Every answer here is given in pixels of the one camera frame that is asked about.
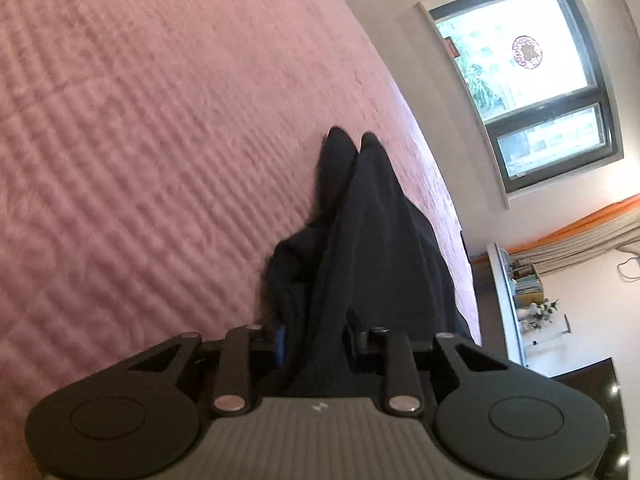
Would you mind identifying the black hooded sweatshirt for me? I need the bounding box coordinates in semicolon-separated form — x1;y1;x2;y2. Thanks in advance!
264;127;471;398

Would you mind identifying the white shelf with books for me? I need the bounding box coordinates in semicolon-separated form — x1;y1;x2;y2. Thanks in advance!
487;243;572;367

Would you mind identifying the pink quilted bedspread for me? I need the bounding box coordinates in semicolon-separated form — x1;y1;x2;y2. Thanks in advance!
1;0;480;479

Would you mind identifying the beige curtain orange trim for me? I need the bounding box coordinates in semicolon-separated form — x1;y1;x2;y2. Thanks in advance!
472;194;640;276

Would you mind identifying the dark framed window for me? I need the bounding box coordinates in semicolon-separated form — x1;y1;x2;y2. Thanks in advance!
430;0;623;193

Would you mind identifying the round window sticker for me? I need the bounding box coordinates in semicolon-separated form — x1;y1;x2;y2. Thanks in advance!
511;35;542;70

